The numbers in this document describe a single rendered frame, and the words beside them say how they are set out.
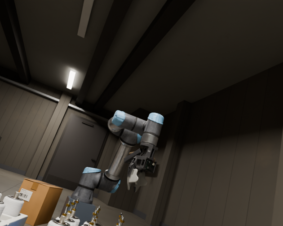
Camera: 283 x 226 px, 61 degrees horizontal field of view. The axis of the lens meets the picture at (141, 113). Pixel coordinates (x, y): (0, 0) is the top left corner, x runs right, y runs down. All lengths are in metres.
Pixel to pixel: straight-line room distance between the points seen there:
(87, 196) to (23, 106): 6.41
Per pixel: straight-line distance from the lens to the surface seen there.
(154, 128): 1.09
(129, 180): 1.07
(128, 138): 1.57
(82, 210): 1.70
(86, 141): 7.73
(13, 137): 7.80
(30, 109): 7.89
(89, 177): 1.72
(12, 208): 1.39
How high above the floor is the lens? 0.45
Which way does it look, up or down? 18 degrees up
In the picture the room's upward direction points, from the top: 18 degrees clockwise
